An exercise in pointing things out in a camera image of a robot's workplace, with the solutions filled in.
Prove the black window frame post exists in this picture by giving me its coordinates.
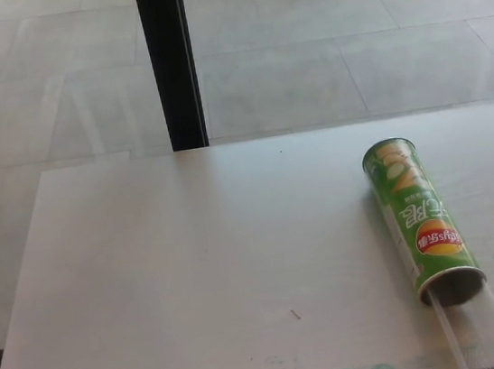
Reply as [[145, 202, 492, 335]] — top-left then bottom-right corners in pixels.
[[134, 0, 212, 155]]

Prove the clear plastic chips tray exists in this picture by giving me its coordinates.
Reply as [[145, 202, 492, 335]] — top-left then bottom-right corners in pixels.
[[426, 278, 494, 369]]

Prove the green chips can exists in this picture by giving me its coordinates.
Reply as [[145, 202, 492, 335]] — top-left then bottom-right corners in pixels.
[[358, 127, 490, 315]]

